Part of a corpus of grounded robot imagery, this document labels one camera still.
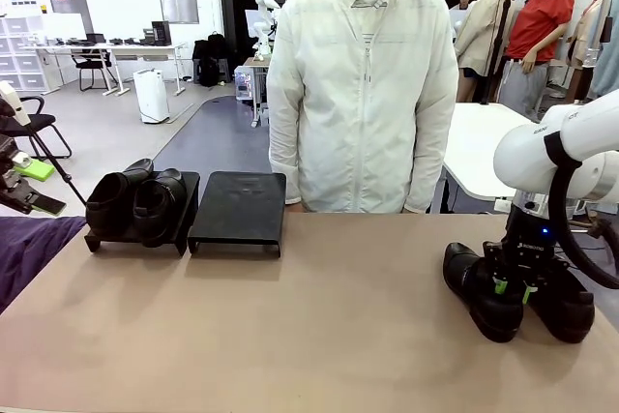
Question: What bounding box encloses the black tripod with knob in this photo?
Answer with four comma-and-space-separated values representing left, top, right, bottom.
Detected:
18, 112, 89, 207

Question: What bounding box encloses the white air purifier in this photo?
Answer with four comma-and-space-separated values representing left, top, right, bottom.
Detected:
133, 68, 171, 125

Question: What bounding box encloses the person in white jacket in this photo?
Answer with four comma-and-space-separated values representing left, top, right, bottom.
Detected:
267, 0, 459, 215

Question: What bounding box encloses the black cantilever chair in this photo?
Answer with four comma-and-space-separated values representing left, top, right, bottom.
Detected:
0, 95, 74, 162

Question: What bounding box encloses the purple cloth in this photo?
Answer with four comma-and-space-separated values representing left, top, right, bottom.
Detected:
0, 215, 89, 316

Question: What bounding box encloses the dark gray floor mat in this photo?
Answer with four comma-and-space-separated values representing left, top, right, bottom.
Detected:
153, 95, 272, 177

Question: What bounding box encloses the black metal shoe stand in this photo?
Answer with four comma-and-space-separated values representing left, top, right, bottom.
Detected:
83, 170, 201, 257
187, 170, 287, 259

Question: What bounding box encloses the lit computer case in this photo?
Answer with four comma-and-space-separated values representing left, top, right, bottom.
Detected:
234, 64, 256, 103

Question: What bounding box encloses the person's left forearm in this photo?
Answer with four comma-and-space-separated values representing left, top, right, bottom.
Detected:
408, 107, 459, 214

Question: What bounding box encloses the black backpack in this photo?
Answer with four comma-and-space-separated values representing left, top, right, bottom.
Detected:
192, 31, 231, 66

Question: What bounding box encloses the light blue hanging garment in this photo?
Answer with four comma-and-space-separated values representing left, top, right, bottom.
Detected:
592, 20, 619, 100

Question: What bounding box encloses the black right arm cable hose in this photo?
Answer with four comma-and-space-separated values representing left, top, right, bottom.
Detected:
544, 130, 619, 291

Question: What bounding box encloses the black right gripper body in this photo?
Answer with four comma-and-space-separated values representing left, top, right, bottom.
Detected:
483, 212, 565, 284

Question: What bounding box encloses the person's right forearm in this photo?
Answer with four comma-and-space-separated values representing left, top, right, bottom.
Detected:
267, 107, 305, 204

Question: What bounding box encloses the white drawer cabinet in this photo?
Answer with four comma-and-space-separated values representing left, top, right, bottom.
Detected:
0, 15, 62, 95

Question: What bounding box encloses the beige hanging garment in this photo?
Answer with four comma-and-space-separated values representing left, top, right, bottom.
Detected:
568, 0, 605, 71

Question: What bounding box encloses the black heeled leather shoe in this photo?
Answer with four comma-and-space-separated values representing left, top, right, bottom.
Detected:
133, 167, 189, 249
85, 158, 155, 240

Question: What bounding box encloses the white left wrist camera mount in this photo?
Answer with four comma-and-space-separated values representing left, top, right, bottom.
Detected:
0, 81, 31, 127

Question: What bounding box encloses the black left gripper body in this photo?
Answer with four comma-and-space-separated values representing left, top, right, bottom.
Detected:
0, 134, 30, 214

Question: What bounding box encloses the black office chair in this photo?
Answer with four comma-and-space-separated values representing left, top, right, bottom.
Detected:
71, 47, 120, 94

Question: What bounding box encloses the gray board with red sign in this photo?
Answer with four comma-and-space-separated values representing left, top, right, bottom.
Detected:
46, 0, 96, 36

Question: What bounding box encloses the white office desk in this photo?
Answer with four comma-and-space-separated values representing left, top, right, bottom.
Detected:
36, 43, 132, 97
113, 41, 189, 97

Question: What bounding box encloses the large white table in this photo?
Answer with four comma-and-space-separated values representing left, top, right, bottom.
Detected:
442, 102, 541, 215

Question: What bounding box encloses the black strap leather shoe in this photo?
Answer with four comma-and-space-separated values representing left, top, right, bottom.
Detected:
442, 242, 526, 344
524, 257, 596, 344

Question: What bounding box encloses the tall black camera tripod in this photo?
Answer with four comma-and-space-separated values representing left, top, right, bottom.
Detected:
480, 0, 517, 106

